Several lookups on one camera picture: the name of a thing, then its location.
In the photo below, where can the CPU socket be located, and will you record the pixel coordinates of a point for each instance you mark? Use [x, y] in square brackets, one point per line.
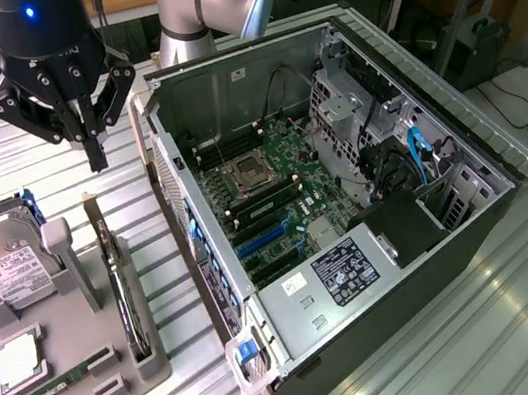
[250, 172]

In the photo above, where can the black box on floor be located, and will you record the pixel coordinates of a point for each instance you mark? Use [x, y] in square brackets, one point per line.
[480, 52]

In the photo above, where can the green RAM stick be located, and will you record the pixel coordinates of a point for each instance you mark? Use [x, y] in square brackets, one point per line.
[66, 380]

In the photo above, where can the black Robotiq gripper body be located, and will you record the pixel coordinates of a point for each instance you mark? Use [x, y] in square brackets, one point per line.
[39, 37]

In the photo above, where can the open black PC case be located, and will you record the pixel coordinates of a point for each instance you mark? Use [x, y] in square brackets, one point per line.
[326, 207]

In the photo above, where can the CPU chip silver lid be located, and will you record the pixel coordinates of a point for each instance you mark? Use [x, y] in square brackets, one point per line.
[18, 361]

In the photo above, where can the graphics card with metal bracket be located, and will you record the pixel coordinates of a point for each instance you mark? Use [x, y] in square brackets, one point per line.
[119, 277]

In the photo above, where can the blue expansion slot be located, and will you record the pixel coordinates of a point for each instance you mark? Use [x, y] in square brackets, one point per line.
[262, 238]

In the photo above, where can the hard disk with blue rails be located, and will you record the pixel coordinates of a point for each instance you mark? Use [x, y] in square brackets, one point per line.
[0, 257]

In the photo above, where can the silver chipset heatsink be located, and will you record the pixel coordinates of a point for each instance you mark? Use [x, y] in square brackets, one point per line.
[325, 230]

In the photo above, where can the metal disk bay cage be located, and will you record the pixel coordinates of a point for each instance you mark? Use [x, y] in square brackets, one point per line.
[353, 122]

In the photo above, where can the blue case latch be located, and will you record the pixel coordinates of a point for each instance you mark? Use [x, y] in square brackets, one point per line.
[247, 352]

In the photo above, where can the installed RAM stick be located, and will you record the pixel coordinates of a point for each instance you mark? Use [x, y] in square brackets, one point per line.
[265, 202]

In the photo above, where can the grey power supply unit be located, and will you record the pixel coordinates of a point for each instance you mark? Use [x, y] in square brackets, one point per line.
[330, 293]

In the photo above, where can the green motherboard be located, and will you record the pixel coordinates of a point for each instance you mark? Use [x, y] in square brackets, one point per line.
[268, 191]

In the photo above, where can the grey parts rack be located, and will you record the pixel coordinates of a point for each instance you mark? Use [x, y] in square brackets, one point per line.
[65, 342]

